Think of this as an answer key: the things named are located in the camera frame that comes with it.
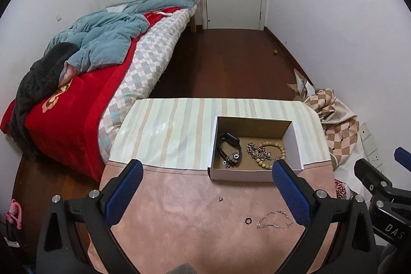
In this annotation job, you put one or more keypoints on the open white cardboard box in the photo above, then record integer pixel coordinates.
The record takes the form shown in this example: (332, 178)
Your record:
(244, 174)

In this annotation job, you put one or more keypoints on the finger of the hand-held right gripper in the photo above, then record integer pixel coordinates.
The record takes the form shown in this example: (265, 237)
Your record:
(369, 174)
(404, 156)

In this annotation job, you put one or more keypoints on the checkered bed sheet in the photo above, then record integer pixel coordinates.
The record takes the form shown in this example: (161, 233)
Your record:
(154, 46)

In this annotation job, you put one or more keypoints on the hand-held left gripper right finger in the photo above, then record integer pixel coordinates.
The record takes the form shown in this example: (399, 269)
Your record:
(290, 195)

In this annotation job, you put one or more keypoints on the light blue blanket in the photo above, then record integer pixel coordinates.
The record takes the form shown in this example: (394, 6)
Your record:
(109, 36)

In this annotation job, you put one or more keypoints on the striped table cloth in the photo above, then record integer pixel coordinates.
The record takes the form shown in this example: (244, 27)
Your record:
(173, 129)

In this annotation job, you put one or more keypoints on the black smartwatch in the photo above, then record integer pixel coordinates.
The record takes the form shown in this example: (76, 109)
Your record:
(230, 139)

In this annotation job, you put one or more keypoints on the red patterned cloth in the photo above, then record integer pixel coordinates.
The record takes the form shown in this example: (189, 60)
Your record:
(341, 189)

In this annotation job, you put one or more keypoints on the brown checkered cloth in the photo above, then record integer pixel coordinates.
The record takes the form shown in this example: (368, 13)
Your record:
(334, 113)

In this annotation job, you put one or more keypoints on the dark grey blanket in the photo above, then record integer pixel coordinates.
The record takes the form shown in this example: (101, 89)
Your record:
(35, 78)

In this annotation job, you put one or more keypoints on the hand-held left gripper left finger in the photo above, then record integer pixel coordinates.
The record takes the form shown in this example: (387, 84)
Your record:
(123, 197)

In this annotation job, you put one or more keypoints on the pink plastic hanger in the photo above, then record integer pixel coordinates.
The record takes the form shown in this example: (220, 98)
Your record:
(14, 213)

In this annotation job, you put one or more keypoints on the red patterned blanket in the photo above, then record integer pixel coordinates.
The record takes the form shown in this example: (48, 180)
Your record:
(83, 107)

